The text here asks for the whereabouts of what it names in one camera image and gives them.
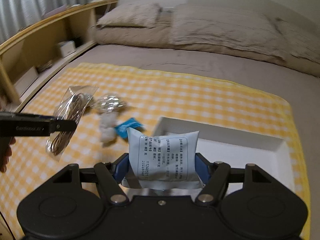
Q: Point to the brown woven object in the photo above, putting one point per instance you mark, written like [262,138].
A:
[44,67]

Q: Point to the yellow checkered blanket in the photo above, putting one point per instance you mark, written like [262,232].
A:
[150,94]

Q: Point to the beige folded mattress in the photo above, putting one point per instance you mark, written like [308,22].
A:
[158,37]

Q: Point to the purple flat box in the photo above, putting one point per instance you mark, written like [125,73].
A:
[55,11]

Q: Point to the white printed foil packet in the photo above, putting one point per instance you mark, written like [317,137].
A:
[163,162]

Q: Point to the grey quilted pillow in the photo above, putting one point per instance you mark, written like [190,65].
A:
[301,43]

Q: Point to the white cotton tuft bag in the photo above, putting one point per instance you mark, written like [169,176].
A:
[108,122]

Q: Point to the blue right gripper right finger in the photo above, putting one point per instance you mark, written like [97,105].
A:
[205,169]

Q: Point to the brown cord plastic bag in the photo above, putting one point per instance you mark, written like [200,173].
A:
[67,117]

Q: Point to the white shallow box tray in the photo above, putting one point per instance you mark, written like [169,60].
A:
[235,147]

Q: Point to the small blue sachet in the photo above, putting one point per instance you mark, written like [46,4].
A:
[121,129]

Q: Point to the folded grey quilt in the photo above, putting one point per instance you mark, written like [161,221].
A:
[243,30]

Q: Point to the white tissue box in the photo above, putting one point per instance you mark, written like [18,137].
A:
[66,48]

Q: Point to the wooden low shelf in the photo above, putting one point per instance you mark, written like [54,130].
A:
[37,44]

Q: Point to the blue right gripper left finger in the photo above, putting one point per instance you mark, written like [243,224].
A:
[117,169]

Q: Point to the fluffy white pillow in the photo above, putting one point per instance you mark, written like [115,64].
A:
[140,15]

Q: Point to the person left hand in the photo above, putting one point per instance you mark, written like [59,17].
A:
[6,152]

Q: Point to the white box on shelf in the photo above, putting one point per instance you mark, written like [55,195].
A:
[26,80]

